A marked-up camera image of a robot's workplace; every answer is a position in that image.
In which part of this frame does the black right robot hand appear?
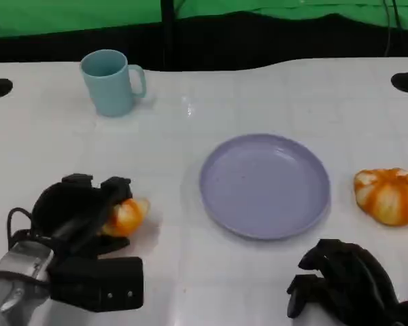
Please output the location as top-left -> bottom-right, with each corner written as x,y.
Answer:
286,238 -> 408,326

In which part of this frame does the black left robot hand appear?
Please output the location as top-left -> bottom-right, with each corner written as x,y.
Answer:
30,173 -> 134,261

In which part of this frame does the orange and white bread roll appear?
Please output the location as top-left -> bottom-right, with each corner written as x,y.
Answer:
353,167 -> 408,227
101,196 -> 151,238

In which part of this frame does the pale green mug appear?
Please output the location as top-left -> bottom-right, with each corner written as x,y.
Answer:
80,49 -> 148,117

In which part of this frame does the lilac plate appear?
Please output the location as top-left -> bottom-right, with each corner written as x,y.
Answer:
199,133 -> 331,241

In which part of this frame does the black pole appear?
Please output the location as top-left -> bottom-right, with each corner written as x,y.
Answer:
160,0 -> 176,71

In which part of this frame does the black cloth below green cloth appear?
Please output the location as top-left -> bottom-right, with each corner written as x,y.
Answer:
0,10 -> 408,72

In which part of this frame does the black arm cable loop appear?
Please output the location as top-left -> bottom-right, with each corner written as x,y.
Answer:
6,207 -> 35,245

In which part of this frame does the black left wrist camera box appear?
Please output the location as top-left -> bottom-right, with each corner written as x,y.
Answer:
50,256 -> 145,312

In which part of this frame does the thin black hanging cable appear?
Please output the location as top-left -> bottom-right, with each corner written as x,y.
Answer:
381,0 -> 392,57

